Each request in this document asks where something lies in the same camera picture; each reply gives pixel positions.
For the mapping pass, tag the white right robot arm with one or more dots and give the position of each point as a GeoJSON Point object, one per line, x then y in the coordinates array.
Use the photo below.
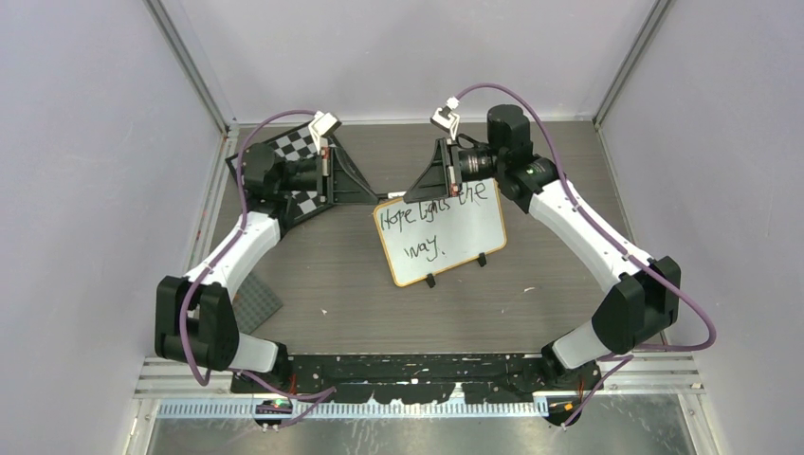
{"type": "Point", "coordinates": [637, 304]}

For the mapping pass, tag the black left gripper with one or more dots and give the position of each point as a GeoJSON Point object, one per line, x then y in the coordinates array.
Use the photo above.
{"type": "Point", "coordinates": [338, 178]}

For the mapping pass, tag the aluminium frame rail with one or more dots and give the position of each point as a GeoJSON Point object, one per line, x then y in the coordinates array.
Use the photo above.
{"type": "Point", "coordinates": [175, 394]}

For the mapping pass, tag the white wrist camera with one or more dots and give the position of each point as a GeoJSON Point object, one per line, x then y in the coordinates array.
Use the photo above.
{"type": "Point", "coordinates": [446, 118]}
{"type": "Point", "coordinates": [321, 126]}

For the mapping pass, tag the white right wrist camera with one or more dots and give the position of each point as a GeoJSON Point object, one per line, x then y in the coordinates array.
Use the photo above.
{"type": "Point", "coordinates": [446, 118]}

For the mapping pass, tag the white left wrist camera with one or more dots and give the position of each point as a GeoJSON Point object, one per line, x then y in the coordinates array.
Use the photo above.
{"type": "Point", "coordinates": [321, 126]}

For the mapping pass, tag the yellow framed whiteboard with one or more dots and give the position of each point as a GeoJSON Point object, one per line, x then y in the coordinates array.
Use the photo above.
{"type": "Point", "coordinates": [428, 238]}

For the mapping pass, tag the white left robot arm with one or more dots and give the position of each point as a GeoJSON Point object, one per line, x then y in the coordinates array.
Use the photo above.
{"type": "Point", "coordinates": [194, 315]}

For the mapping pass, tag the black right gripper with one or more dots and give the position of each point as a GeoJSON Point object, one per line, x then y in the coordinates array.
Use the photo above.
{"type": "Point", "coordinates": [439, 179]}

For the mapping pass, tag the grey studded baseplate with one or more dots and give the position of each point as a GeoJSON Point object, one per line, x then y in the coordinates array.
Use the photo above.
{"type": "Point", "coordinates": [254, 303]}

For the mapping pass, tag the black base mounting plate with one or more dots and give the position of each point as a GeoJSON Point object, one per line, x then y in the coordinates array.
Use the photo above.
{"type": "Point", "coordinates": [420, 379]}

